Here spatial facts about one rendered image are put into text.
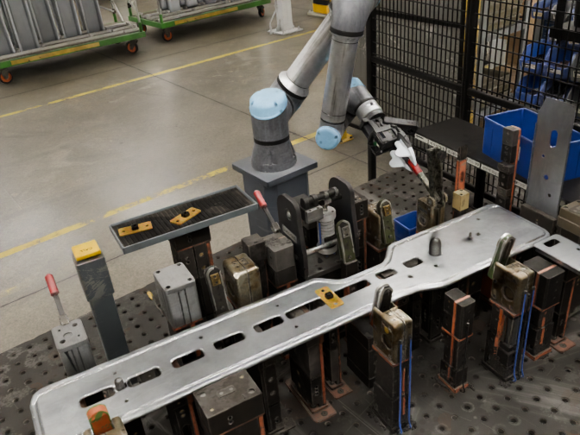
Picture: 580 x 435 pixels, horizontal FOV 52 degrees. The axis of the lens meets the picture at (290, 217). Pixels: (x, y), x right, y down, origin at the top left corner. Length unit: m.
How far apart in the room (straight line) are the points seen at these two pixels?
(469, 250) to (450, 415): 0.43
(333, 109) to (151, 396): 0.97
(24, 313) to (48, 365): 1.54
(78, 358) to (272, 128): 0.88
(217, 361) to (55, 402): 0.35
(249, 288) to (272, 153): 0.54
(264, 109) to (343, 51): 0.30
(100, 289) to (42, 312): 1.90
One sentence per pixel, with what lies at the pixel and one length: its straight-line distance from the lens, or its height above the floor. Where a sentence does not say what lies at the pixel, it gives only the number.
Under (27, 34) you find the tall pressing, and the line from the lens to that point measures 8.09.
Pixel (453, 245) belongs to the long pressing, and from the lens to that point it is 1.69.
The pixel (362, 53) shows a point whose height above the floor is 0.75.
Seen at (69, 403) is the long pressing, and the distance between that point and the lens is 1.37.
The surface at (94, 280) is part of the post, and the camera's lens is 1.55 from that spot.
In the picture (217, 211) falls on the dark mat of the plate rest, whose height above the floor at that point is 1.16.
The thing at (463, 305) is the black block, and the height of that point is 0.99.
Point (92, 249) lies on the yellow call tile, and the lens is 1.53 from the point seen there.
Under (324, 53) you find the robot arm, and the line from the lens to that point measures 1.88.
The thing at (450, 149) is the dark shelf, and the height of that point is 1.02.
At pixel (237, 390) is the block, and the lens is 1.25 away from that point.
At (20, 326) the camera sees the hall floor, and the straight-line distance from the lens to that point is 3.41.
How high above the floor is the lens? 1.92
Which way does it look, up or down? 30 degrees down
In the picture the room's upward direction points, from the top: 5 degrees counter-clockwise
